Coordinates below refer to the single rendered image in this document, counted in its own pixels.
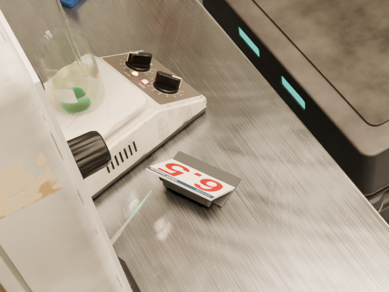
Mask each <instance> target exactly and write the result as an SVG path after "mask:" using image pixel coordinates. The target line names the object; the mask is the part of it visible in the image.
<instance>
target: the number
mask: <svg viewBox="0 0 389 292"><path fill-rule="evenodd" d="M153 168H155V169H157V170H159V171H161V172H163V173H166V174H168V175H169V176H172V177H174V178H176V179H178V180H181V181H183V182H185V183H187V184H189V185H191V186H193V187H195V188H198V189H200V190H202V191H204V192H206V193H208V194H210V195H212V196H214V195H216V194H218V193H220V192H222V191H224V190H226V189H228V188H231V187H228V186H227V185H225V184H222V183H220V182H218V181H216V180H213V179H211V178H209V177H207V176H205V175H203V174H200V173H198V172H196V171H194V170H192V169H189V168H187V167H185V166H183V165H180V164H179V163H177V162H174V161H172V160H171V161H168V162H165V163H162V164H160V165H157V166H154V167H153Z"/></svg>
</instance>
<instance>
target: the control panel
mask: <svg viewBox="0 0 389 292"><path fill-rule="evenodd" d="M127 55H128V54H121V55H117V56H110V57H103V60H105V61H106V62H107V63H108V64H110V65H111V66H112V67H113V68H114V69H116V70H117V71H118V72H120V73H121V74H122V75H123V76H125V77H126V78H127V79H128V80H129V81H131V82H132V83H133V84H135V85H136V86H137V87H138V88H140V89H141V90H142V91H143V92H144V93H146V94H147V95H148V96H149V97H150V98H152V99H153V100H155V102H157V103H158V104H160V105H162V104H167V103H172V102H175V101H179V100H184V99H187V98H192V97H196V96H201V95H202V94H200V93H199V92H198V91H197V90H195V89H194V88H192V87H191V86H190V85H188V84H187V83H186V82H184V81H183V80H182V81H181V85H180V87H179V89H178V92H177V93H175V94H166V93H162V92H160V91H158V90H157V89H155V87H154V85H153V83H154V81H155V76H156V73H157V71H162V72H165V73H168V74H171V75H175V74H174V73H173V72H171V71H170V70H169V69H167V68H166V67H165V66H163V65H162V64H161V63H159V62H158V61H157V60H155V59H154V58H152V60H151V64H150V66H151V67H150V70H149V71H145V72H140V71H135V70H132V69H131V68H129V67H128V66H127V65H126V60H127ZM132 72H137V73H138V75H133V74H132ZM175 76H176V75H175ZM143 79H146V80H147V81H148V83H143V82H142V80H143Z"/></svg>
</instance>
